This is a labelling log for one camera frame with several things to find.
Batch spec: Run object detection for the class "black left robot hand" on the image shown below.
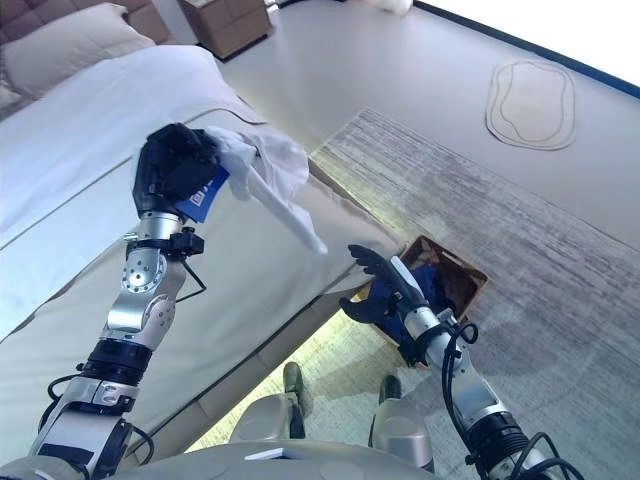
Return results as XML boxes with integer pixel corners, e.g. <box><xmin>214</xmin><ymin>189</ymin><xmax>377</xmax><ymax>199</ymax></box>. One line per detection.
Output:
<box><xmin>130</xmin><ymin>123</ymin><xmax>232</xmax><ymax>225</ymax></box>

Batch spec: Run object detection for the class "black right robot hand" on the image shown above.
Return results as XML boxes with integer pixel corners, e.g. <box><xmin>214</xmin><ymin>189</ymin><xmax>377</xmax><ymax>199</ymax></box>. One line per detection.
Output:
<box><xmin>338</xmin><ymin>243</ymin><xmax>429</xmax><ymax>326</ymax></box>

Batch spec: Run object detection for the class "dark navy garment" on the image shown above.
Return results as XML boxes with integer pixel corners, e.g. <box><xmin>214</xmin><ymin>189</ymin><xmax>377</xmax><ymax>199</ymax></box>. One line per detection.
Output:
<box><xmin>369</xmin><ymin>262</ymin><xmax>461</xmax><ymax>346</ymax></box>

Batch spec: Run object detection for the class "white garment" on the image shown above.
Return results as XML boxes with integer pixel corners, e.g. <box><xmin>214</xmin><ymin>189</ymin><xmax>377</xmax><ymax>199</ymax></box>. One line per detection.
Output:
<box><xmin>204</xmin><ymin>124</ymin><xmax>330</xmax><ymax>256</ymax></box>

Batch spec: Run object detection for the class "dark bed base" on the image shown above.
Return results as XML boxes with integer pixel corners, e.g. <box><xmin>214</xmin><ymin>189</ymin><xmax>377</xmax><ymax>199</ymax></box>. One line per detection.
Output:
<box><xmin>149</xmin><ymin>289</ymin><xmax>381</xmax><ymax>451</ymax></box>

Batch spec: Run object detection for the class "large bed grey cover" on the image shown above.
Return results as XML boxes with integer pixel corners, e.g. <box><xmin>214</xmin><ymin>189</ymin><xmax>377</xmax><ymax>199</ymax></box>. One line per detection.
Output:
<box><xmin>0</xmin><ymin>129</ymin><xmax>406</xmax><ymax>480</ymax></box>

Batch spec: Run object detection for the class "dark left robot foot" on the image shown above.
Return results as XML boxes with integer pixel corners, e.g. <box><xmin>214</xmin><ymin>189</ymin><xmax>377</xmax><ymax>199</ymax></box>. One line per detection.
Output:
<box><xmin>282</xmin><ymin>362</ymin><xmax>306</xmax><ymax>401</ymax></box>

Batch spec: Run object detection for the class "large grey streaked rug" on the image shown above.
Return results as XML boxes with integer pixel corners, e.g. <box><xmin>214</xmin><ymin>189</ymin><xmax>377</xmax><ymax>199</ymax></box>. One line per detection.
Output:
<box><xmin>189</xmin><ymin>106</ymin><xmax>640</xmax><ymax>480</ymax></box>

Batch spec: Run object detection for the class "brown wooden nightstand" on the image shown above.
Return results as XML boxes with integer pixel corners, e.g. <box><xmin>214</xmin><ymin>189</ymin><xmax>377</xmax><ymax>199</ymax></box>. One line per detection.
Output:
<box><xmin>178</xmin><ymin>0</ymin><xmax>274</xmax><ymax>62</ymax></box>

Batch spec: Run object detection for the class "plain grey pillow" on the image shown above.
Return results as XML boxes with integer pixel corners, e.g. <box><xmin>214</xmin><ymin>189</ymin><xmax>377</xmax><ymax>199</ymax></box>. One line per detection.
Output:
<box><xmin>2</xmin><ymin>2</ymin><xmax>157</xmax><ymax>101</ymax></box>

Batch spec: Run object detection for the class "silver left robot leg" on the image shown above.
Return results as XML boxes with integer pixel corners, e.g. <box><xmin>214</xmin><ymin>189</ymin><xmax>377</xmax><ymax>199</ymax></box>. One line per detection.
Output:
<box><xmin>227</xmin><ymin>392</ymin><xmax>307</xmax><ymax>446</ymax></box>

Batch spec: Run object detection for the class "grey robot torso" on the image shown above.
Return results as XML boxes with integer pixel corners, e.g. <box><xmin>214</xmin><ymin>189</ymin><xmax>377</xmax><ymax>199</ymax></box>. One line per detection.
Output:
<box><xmin>184</xmin><ymin>439</ymin><xmax>436</xmax><ymax>480</ymax></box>

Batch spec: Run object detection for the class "white blue torso label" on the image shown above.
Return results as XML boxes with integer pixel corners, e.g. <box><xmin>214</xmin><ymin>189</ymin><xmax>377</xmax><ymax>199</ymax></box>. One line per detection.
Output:
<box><xmin>243</xmin><ymin>448</ymin><xmax>301</xmax><ymax>462</ymax></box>

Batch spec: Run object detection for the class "small oval beige rug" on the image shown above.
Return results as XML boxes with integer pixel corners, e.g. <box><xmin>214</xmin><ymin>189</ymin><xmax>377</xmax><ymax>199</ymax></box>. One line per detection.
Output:
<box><xmin>483</xmin><ymin>58</ymin><xmax>577</xmax><ymax>151</ymax></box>

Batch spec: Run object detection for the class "white sheer curtain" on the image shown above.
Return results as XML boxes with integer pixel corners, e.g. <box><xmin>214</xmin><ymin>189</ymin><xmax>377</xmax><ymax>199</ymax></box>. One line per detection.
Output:
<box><xmin>367</xmin><ymin>0</ymin><xmax>416</xmax><ymax>19</ymax></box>

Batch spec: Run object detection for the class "black baseboard strip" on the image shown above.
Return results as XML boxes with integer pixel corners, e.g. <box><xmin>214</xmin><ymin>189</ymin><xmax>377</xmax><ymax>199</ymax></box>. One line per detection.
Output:
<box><xmin>272</xmin><ymin>0</ymin><xmax>640</xmax><ymax>99</ymax></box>

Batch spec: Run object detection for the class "bright window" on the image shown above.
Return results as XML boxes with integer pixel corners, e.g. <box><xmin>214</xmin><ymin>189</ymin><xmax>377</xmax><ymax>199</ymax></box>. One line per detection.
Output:
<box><xmin>414</xmin><ymin>0</ymin><xmax>640</xmax><ymax>86</ymax></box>

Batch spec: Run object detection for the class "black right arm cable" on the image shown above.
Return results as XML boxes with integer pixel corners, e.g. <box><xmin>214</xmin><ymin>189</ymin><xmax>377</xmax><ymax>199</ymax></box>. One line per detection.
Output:
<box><xmin>439</xmin><ymin>322</ymin><xmax>584</xmax><ymax>480</ymax></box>

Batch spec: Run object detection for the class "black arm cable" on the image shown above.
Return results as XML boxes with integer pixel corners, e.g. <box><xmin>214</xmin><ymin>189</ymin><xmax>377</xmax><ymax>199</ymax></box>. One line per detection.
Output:
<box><xmin>439</xmin><ymin>322</ymin><xmax>584</xmax><ymax>480</ymax></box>
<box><xmin>174</xmin><ymin>259</ymin><xmax>207</xmax><ymax>304</ymax></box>

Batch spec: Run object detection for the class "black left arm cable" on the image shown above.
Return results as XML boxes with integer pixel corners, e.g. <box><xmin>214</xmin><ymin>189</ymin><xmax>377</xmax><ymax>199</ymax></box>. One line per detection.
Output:
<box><xmin>174</xmin><ymin>259</ymin><xmax>207</xmax><ymax>304</ymax></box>

